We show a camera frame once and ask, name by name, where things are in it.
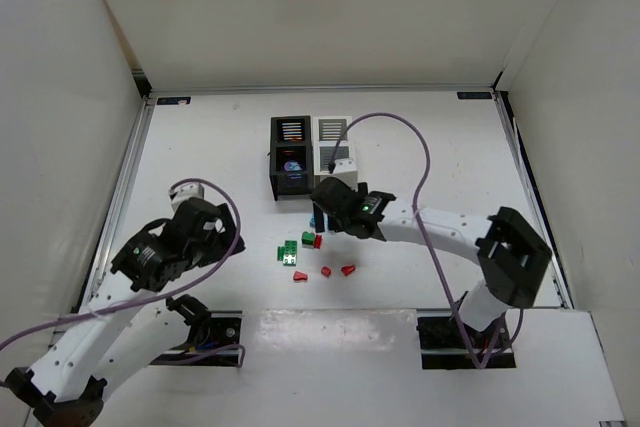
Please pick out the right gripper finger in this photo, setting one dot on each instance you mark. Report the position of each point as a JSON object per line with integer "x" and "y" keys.
{"x": 319, "y": 220}
{"x": 332, "y": 224}

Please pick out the red curved lego left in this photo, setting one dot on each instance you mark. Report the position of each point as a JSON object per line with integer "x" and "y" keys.
{"x": 300, "y": 276}

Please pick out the white slotted container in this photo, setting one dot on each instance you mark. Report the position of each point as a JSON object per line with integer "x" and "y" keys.
{"x": 328, "y": 145}

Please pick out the black slotted container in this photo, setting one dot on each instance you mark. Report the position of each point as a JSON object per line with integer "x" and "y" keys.
{"x": 291, "y": 139}

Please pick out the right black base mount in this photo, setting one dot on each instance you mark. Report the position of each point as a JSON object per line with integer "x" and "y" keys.
{"x": 442, "y": 347}

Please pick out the green plate lego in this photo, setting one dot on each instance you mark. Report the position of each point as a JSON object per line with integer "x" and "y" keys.
{"x": 290, "y": 253}

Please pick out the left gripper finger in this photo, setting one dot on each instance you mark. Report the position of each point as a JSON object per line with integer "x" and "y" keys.
{"x": 210, "y": 251}
{"x": 229, "y": 234}

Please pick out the dark green small lego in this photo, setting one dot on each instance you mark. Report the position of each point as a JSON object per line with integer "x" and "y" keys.
{"x": 308, "y": 239}

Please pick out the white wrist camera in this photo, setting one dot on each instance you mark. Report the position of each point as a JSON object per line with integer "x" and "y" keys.
{"x": 183, "y": 192}
{"x": 346, "y": 170}

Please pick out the left aluminium frame rail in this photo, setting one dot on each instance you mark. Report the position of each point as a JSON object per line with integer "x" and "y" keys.
{"x": 118, "y": 204}

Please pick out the right blue label sticker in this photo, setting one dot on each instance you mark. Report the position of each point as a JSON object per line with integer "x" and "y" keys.
{"x": 474, "y": 95}

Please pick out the red curved lego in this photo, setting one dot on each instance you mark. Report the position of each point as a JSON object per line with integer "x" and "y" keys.
{"x": 348, "y": 269}
{"x": 300, "y": 276}

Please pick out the right aluminium frame rail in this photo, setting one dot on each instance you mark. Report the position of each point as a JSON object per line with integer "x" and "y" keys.
{"x": 532, "y": 192}

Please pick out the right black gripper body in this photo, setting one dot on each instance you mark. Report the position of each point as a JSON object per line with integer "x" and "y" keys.
{"x": 326, "y": 204}

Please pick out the red curved lego right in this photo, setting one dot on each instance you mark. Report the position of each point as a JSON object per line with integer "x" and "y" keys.
{"x": 348, "y": 269}

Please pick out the purple lotus flower lego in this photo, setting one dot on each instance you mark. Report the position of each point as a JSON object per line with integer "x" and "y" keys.
{"x": 292, "y": 166}

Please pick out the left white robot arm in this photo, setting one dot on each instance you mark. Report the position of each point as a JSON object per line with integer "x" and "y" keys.
{"x": 132, "y": 319}

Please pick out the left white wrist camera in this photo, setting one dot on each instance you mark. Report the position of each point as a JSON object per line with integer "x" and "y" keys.
{"x": 183, "y": 192}

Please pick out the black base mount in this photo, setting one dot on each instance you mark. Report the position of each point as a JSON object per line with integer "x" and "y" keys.
{"x": 210, "y": 348}
{"x": 442, "y": 347}

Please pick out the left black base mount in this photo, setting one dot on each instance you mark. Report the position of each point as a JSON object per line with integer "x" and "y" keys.
{"x": 210, "y": 348}

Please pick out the aluminium frame rail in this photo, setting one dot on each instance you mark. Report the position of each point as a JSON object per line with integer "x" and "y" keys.
{"x": 118, "y": 204}
{"x": 532, "y": 192}

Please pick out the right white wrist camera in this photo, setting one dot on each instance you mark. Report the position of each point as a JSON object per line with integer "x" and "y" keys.
{"x": 346, "y": 170}

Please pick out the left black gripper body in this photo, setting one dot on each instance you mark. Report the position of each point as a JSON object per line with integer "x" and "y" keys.
{"x": 220, "y": 229}

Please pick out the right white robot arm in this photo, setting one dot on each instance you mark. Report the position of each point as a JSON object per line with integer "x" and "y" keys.
{"x": 512, "y": 257}

